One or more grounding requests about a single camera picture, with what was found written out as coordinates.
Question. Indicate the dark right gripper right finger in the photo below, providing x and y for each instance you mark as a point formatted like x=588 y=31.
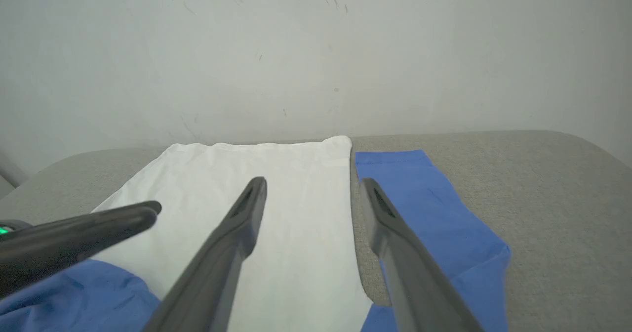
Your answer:
x=410 y=263

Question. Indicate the blue and white shirt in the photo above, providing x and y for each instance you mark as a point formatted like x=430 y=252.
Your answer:
x=296 y=213

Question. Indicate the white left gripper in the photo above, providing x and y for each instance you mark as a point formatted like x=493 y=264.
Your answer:
x=10 y=228

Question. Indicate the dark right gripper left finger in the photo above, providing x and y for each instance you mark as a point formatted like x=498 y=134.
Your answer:
x=222 y=258

